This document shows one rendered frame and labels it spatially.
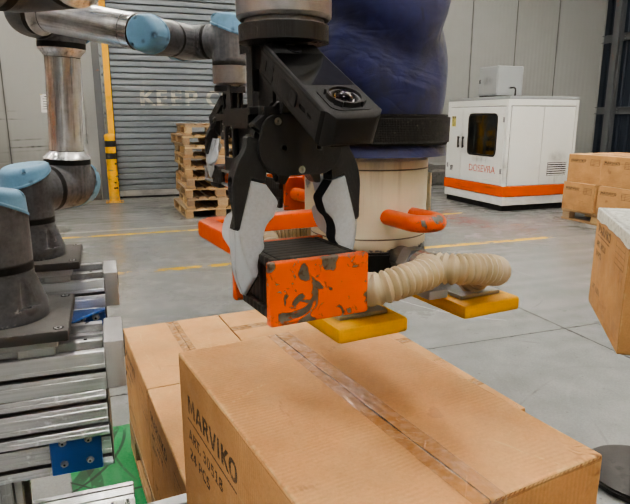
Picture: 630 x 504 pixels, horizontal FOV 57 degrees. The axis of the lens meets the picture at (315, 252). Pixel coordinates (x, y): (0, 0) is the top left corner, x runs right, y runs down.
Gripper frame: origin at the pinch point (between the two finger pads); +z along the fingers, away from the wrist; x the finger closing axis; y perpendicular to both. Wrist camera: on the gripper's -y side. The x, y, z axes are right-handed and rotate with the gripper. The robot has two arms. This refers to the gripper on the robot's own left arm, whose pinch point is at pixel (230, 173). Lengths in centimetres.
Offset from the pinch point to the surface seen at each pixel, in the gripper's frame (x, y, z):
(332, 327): -13, 76, 11
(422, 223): -1, 76, 0
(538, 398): 176, -54, 126
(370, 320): -8, 77, 11
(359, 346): 10, 44, 30
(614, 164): 624, -351, 46
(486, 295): 12, 75, 11
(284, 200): -3.3, 39.7, 1.3
